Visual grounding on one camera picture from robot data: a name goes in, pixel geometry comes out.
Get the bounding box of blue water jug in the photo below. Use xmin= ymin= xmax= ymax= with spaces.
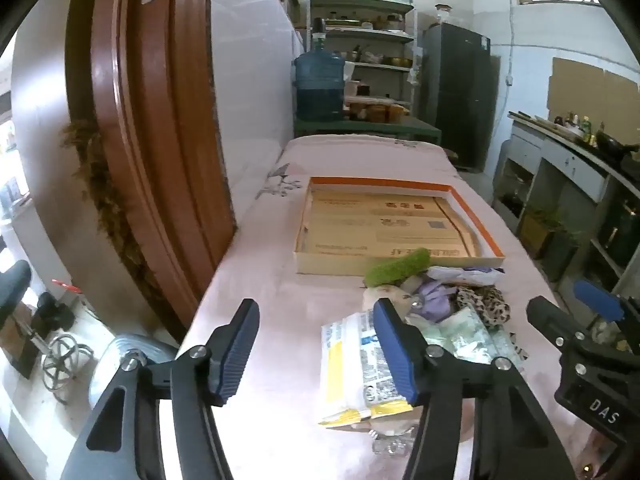
xmin=294 ymin=18 xmax=345 ymax=122

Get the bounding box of green metal shelf rack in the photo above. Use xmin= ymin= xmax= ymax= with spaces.
xmin=306 ymin=0 xmax=418 ymax=112

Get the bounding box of dark grey refrigerator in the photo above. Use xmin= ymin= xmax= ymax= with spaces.
xmin=418 ymin=23 xmax=494 ymax=170

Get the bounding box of white kitchen counter cabinet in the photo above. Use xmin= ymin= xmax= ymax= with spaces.
xmin=492 ymin=113 xmax=639 ymax=307

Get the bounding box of potted green plant crate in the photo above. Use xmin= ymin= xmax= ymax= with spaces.
xmin=518 ymin=207 xmax=564 ymax=259

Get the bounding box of green plush ring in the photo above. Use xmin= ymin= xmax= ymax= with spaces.
xmin=363 ymin=247 xmax=433 ymax=290

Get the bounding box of metal wire stand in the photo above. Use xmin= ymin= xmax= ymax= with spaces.
xmin=41 ymin=333 xmax=94 ymax=405

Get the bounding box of black wok pan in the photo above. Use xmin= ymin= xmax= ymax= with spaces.
xmin=596 ymin=131 xmax=639 ymax=166

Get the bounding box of leopard print cloth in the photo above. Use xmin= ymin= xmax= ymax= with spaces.
xmin=454 ymin=286 xmax=511 ymax=330

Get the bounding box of orange-rimmed cardboard tray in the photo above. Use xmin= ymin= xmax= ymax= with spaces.
xmin=294 ymin=177 xmax=504 ymax=276

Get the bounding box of cream teddy bear purple ribbon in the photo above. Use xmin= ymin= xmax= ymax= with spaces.
xmin=361 ymin=275 xmax=458 ymax=323

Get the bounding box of pink patterned tablecloth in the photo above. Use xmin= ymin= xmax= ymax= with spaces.
xmin=158 ymin=133 xmax=601 ymax=480

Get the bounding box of yellow white wipes packet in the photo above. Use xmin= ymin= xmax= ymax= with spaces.
xmin=320 ymin=310 xmax=412 ymax=428

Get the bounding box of brown cardboard wall sheet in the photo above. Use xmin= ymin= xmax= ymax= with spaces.
xmin=547 ymin=58 xmax=640 ymax=144

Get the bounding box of white blue plastic packet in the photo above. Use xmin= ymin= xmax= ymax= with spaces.
xmin=426 ymin=266 xmax=503 ymax=287

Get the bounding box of brown wooden door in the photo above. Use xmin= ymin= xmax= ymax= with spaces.
xmin=65 ymin=0 xmax=235 ymax=339

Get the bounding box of green floral tissue pack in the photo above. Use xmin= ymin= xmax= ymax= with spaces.
xmin=406 ymin=308 xmax=526 ymax=372

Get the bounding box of dark green low table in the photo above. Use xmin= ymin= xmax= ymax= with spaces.
xmin=294 ymin=116 xmax=442 ymax=145

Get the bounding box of grey round stool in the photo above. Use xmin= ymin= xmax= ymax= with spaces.
xmin=88 ymin=334 xmax=178 ymax=408

